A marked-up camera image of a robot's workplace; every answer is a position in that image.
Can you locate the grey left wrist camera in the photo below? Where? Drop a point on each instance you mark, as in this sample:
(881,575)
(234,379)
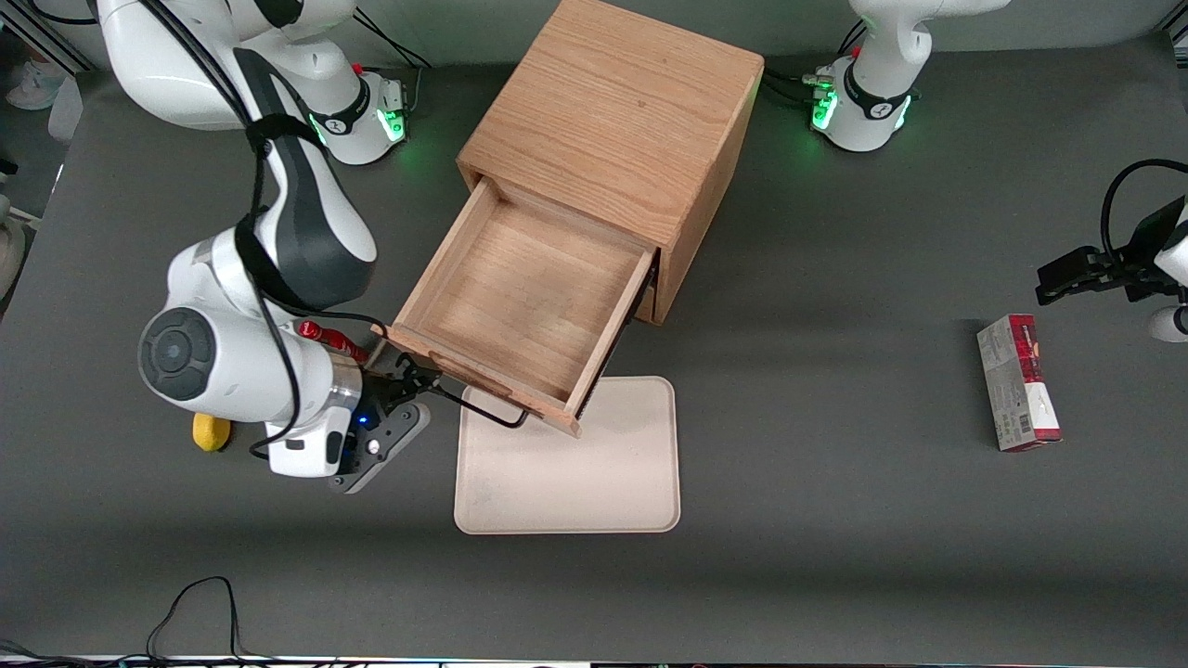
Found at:
(1168,325)

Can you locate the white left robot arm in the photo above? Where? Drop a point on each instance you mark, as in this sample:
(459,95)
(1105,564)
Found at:
(882,56)

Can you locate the wooden drawer cabinet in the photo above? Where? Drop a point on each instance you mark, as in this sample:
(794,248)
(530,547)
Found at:
(613,102)

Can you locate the red plaid cardboard box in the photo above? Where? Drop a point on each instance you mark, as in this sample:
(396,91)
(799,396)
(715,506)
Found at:
(1012,390)

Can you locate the white shoe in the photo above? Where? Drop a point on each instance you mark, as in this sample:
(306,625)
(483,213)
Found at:
(32,91)

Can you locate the aluminium frame profile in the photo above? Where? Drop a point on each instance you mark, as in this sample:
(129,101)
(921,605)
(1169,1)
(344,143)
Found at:
(46,37)

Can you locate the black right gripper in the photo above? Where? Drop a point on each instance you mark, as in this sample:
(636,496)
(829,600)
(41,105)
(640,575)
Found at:
(388,381)

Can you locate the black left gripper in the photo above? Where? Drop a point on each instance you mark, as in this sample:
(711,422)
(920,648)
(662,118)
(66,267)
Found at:
(1143,251)

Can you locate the yellow lemon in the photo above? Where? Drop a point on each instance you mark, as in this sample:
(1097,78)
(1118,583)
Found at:
(212,436)

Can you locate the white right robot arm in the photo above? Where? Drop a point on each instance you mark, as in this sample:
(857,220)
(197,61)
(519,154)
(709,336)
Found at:
(306,223)

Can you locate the red cola bottle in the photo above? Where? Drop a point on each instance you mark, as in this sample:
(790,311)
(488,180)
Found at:
(325,336)

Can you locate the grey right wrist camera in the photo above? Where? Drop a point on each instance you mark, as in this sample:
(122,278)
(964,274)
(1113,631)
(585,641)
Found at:
(385,445)

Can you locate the beige rectangular tray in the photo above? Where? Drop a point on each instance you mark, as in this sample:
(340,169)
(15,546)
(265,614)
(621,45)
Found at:
(594,473)

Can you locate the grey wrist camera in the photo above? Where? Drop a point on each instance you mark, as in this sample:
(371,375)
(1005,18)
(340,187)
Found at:
(385,445)
(1168,325)

